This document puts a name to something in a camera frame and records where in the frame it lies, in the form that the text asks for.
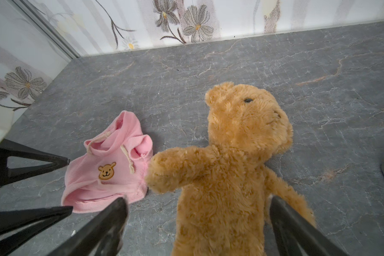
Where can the pink bear hoodie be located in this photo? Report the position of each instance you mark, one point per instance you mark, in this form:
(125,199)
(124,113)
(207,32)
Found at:
(115,165)

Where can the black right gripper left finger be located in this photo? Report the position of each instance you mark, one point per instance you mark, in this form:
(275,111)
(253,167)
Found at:
(103,233)

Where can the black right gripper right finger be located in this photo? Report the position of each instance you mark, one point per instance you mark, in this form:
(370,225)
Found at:
(295,235)

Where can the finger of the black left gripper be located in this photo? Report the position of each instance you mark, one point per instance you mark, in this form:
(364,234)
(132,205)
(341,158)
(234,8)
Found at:
(18,227)
(19,162)

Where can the brown plush teddy bear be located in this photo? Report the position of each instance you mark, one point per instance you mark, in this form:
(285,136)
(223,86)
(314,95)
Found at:
(222,208)

